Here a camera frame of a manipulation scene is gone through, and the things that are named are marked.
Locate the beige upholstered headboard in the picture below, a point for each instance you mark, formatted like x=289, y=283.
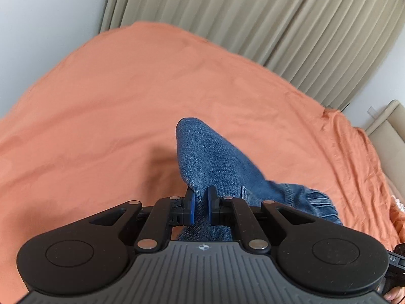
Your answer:
x=387, y=135

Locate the blue denim jeans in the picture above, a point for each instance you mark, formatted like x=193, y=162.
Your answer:
x=205, y=159

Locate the orange bed sheet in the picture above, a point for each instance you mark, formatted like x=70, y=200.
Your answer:
x=99, y=130

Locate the person's right hand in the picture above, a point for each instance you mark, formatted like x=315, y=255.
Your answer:
x=395, y=295

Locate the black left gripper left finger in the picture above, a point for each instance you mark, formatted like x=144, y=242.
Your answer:
x=166, y=213

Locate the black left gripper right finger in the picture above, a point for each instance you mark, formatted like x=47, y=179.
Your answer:
x=236, y=214

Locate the beige pleated curtain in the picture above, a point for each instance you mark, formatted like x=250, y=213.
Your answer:
x=328, y=49

